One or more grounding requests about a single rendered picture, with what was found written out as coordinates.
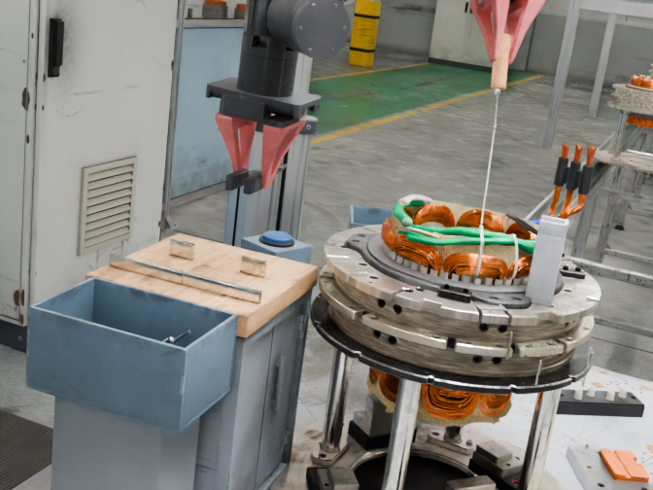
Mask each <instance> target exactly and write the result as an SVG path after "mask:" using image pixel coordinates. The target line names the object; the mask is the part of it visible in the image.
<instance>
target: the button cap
mask: <svg viewBox="0 0 653 490"><path fill-rule="evenodd" d="M262 239H264V240H266V241H268V242H272V243H281V244H285V243H291V242H292V236H291V235H290V234H288V233H286V232H283V231H278V230H270V231H266V232H265V233H264V234H263V238H262Z"/></svg>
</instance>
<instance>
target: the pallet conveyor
mask: <svg viewBox="0 0 653 490"><path fill-rule="evenodd" d="M615 132H616V131H615ZM615 132H614V133H613V134H612V135H610V136H609V137H608V138H607V139H606V140H605V141H604V142H603V143H602V144H601V145H600V146H599V147H598V148H597V151H602V150H603V149H604V148H605V147H606V146H607V145H608V144H609V143H610V142H611V141H612V140H613V139H614V136H615ZM644 133H647V135H646V140H645V144H644V148H643V153H642V152H641V151H640V150H641V146H642V141H643V137H644ZM652 138H653V128H647V127H646V126H644V127H639V126H637V125H636V124H633V125H632V126H631V127H630V128H629V129H628V130H627V131H626V133H625V137H624V142H623V146H622V151H621V152H622V153H630V154H636V155H642V156H647V157H652V158H653V142H652ZM651 143H652V147H651ZM634 144H635V145H634ZM632 146H634V149H633V150H632V151H631V150H630V148H631V147H632ZM650 147H651V151H650ZM649 151H650V154H649ZM623 169H624V168H622V167H617V166H613V165H610V164H606V163H603V162H600V161H598V162H597V163H596V164H595V165H594V170H593V174H592V179H591V184H590V188H589V192H588V194H586V196H585V203H584V207H583V209H582V210H581V211H580V212H578V213H576V214H573V215H571V216H569V217H568V218H567V220H569V222H568V227H567V228H569V227H570V225H571V224H572V223H573V222H574V220H575V219H576V218H577V217H578V215H579V214H580V218H579V223H578V227H577V232H576V236H575V241H574V245H573V250H572V255H571V257H570V258H571V261H572V262H573V264H574V265H576V266H579V267H581V269H582V270H584V271H585V272H587V273H591V274H596V275H599V276H603V277H608V278H612V279H616V280H620V281H625V282H629V283H633V284H638V285H641V286H645V287H649V288H653V275H649V274H645V273H641V272H636V271H632V270H628V269H624V268H620V267H615V266H611V265H607V264H602V261H603V256H604V254H607V255H610V256H615V257H619V258H624V259H628V260H633V261H637V262H642V263H649V264H653V258H648V257H645V256H640V255H636V254H631V253H627V252H622V251H618V250H613V249H612V248H611V246H610V245H609V243H608V242H607V238H608V235H609V230H610V226H611V221H612V217H613V212H614V208H615V204H616V199H617V198H620V199H622V202H621V206H620V211H619V215H618V220H617V223H618V225H617V226H615V228H616V229H619V230H624V228H623V224H624V223H625V219H626V214H627V213H630V214H635V215H639V216H643V217H648V218H653V213H650V212H645V211H641V210H636V209H633V207H632V205H631V204H630V203H629V201H634V202H639V203H644V204H649V205H653V196H648V195H643V194H639V193H640V189H641V185H642V184H643V185H648V186H653V182H651V181H647V179H646V178H645V176H646V177H649V176H651V173H648V172H645V173H644V172H641V171H638V174H637V178H636V186H635V190H634V192H632V188H633V183H634V179H635V175H636V171H635V170H631V169H629V172H628V176H627V181H626V185H625V189H624V190H623V191H619V187H620V182H621V178H622V173H623ZM612 171H613V174H612V179H611V184H610V188H605V187H602V186H601V185H602V184H603V183H604V182H605V180H606V179H607V178H608V177H609V175H610V174H611V173H612ZM644 175H645V176H644ZM554 191H555V190H553V191H552V192H551V193H550V194H549V195H548V196H547V197H546V198H545V199H544V200H543V201H542V202H541V203H539V204H538V205H537V206H536V207H535V208H534V209H533V210H532V212H531V213H530V214H529V215H528V216H527V217H526V218H525V219H524V220H527V221H533V220H534V219H535V218H536V217H537V216H538V215H539V214H540V213H541V212H542V211H543V210H544V209H545V208H546V207H547V206H548V205H549V204H550V203H551V202H552V199H554V198H553V195H554ZM597 194H601V195H606V196H607V202H606V205H605V210H604V214H603V219H602V223H601V231H600V236H599V240H598V245H597V249H596V254H595V257H594V261H593V262H590V261H586V260H583V257H584V252H585V247H586V243H587V238H588V234H589V229H590V224H591V221H592V216H593V212H594V207H595V202H596V198H597ZM578 196H580V195H579V193H578V188H577V191H576V193H575V194H574V195H573V196H572V200H571V203H570V206H569V209H571V208H574V207H576V206H577V204H578ZM564 199H565V198H564ZM564 199H563V200H562V201H561V202H560V203H559V204H558V205H557V207H556V211H555V214H554V218H557V217H558V216H559V215H560V214H561V212H562V209H563V204H564ZM558 218H559V217H558ZM593 316H594V319H595V324H598V325H602V326H606V327H610V328H613V329H617V330H621V331H625V332H629V333H636V334H640V335H644V336H648V337H652V338H653V330H652V329H648V328H645V327H641V326H637V325H633V324H629V323H625V322H621V321H617V320H613V319H609V318H605V317H602V316H598V315H593Z"/></svg>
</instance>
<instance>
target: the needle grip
mask: <svg viewBox="0 0 653 490"><path fill-rule="evenodd" d="M509 49H510V36H509V34H505V33H503V36H502V41H501V46H500V49H499V53H498V59H497V60H496V61H494V62H493V70H492V80H491V89H492V90H495V89H496V88H501V90H506V81H507V70H508V57H509Z"/></svg>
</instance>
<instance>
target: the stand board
mask: <svg viewBox="0 0 653 490"><path fill-rule="evenodd" d="M172 238H173V239H177V240H181V241H186V242H189V243H193V244H195V250H194V260H192V261H191V260H187V259H183V258H179V257H175V256H171V255H169V251H170V240H171V239H172ZM242 256H246V257H250V258H255V259H259V260H263V261H267V266H266V274H265V277H264V278H261V277H257V276H254V275H250V274H246V273H242V272H240V265H241V257H242ZM127 257H128V258H132V259H135V260H139V261H143V262H147V263H154V264H158V265H162V266H166V267H170V268H174V269H178V270H182V271H184V272H189V273H193V274H197V275H201V276H205V277H209V278H213V279H217V280H221V281H224V282H228V283H232V284H236V285H240V286H244V287H248V288H252V289H256V290H260V291H262V293H261V301H260V304H255V303H251V302H247V301H244V300H241V299H237V298H233V297H226V296H222V295H218V294H214V293H210V292H206V291H202V290H198V289H195V288H192V287H188V286H184V285H183V284H182V285H180V284H176V283H172V282H168V281H164V280H160V279H156V278H153V277H150V276H146V275H142V274H138V273H134V272H130V271H126V270H122V269H118V268H114V267H110V266H109V265H108V264H107V265H105V266H103V267H100V268H98V269H96V270H94V271H92V272H90V273H88V274H86V280H87V279H89V278H92V277H97V278H101V279H105V280H109V281H113V282H117V283H120V284H123V285H127V286H131V287H135V288H139V289H142V290H146V291H150V292H154V293H158V294H162V295H165V296H169V297H172V298H179V299H183V300H186V301H190V302H194V303H198V304H202V305H206V306H209V307H213V308H217V309H220V310H224V311H228V312H231V313H235V314H238V323H237V332H236V335H237V336H240V337H244V338H247V337H248V336H249V335H251V334H252V333H254V332H255V331H256V330H258V329H259V328H260V327H262V326H263V325H264V324H266V323H267V322H268V321H269V320H271V319H272V318H273V317H275V316H276V315H277V314H279V313H280V312H281V311H283V310H284V309H285V308H287V307H288V306H289V305H291V304H292V303H293V302H295V301H296V300H297V299H299V298H300V297H301V296H303V295H304V294H305V293H307V292H308V291H309V290H311V289H312V288H313V287H315V286H316V285H317V280H318V272H319V267H318V266H315V265H312V264H307V263H303V262H296V261H292V260H287V259H283V258H279V257H275V256H270V255H266V254H263V253H259V252H255V251H250V250H246V249H242V248H238V247H233V246H229V245H225V244H222V243H218V242H213V241H209V240H205V239H201V238H196V237H192V236H188V235H184V234H180V233H177V234H175V235H173V236H171V237H168V238H166V239H164V240H162V241H159V242H157V243H156V244H154V245H151V246H149V247H147V248H145V249H142V250H140V251H138V252H136V253H133V254H131V255H129V256H127Z"/></svg>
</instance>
